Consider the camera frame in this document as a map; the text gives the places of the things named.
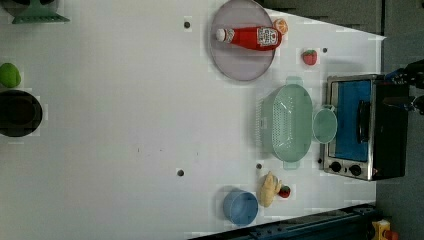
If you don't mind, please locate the green plastic strainer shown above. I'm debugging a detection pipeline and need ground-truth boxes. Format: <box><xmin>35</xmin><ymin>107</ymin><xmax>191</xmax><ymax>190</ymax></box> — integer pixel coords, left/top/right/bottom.
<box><xmin>256</xmin><ymin>76</ymin><xmax>313</xmax><ymax>170</ymax></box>

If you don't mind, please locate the round grey plate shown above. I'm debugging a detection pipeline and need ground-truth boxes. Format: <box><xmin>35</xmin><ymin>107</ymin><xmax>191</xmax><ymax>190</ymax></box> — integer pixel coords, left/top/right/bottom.
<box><xmin>209</xmin><ymin>0</ymin><xmax>275</xmax><ymax>81</ymax></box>

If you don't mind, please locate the yellow banana bunch toy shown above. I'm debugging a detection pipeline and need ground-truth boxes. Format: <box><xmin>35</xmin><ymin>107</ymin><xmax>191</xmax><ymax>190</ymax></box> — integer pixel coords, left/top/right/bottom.
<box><xmin>259</xmin><ymin>171</ymin><xmax>282</xmax><ymax>208</ymax></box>

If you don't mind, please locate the blue cup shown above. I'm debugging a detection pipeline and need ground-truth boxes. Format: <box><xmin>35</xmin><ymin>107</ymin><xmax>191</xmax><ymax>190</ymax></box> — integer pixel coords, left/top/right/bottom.
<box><xmin>223</xmin><ymin>189</ymin><xmax>258</xmax><ymax>226</ymax></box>

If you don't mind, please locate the red ketchup bottle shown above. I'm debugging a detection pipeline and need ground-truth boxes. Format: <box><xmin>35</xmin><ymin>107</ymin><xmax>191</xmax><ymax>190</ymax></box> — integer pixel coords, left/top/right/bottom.
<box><xmin>215</xmin><ymin>26</ymin><xmax>283</xmax><ymax>51</ymax></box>

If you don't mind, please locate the small red strawberry toy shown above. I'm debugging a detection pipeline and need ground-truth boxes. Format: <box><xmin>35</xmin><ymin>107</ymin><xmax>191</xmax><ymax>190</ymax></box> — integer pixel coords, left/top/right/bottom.
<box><xmin>278</xmin><ymin>186</ymin><xmax>291</xmax><ymax>198</ymax></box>

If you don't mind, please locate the green cup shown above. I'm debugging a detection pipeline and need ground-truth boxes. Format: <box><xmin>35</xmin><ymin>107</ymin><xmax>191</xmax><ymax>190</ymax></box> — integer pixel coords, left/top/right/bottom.
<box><xmin>312</xmin><ymin>105</ymin><xmax>338</xmax><ymax>144</ymax></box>

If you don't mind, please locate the pink strawberry toy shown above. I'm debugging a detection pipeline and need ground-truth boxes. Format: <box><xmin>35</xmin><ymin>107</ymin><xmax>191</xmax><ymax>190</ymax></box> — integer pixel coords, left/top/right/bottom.
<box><xmin>302</xmin><ymin>50</ymin><xmax>318</xmax><ymax>66</ymax></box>

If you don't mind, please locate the orange slice toy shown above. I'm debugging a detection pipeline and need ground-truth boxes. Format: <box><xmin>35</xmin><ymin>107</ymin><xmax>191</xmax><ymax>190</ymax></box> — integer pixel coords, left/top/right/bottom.
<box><xmin>273</xmin><ymin>18</ymin><xmax>289</xmax><ymax>35</ymax></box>

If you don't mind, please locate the black toaster oven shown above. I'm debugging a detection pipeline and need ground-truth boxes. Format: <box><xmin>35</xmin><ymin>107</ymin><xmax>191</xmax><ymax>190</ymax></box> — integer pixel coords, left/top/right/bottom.
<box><xmin>323</xmin><ymin>74</ymin><xmax>409</xmax><ymax>181</ymax></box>

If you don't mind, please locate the black cylinder container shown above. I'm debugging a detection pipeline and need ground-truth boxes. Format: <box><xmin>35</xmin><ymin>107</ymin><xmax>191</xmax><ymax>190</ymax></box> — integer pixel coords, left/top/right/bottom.
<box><xmin>0</xmin><ymin>90</ymin><xmax>43</xmax><ymax>137</ymax></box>

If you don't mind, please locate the green stand base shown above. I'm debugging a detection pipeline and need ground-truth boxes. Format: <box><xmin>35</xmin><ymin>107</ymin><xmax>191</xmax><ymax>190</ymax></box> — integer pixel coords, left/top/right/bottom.
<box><xmin>1</xmin><ymin>0</ymin><xmax>69</xmax><ymax>24</ymax></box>

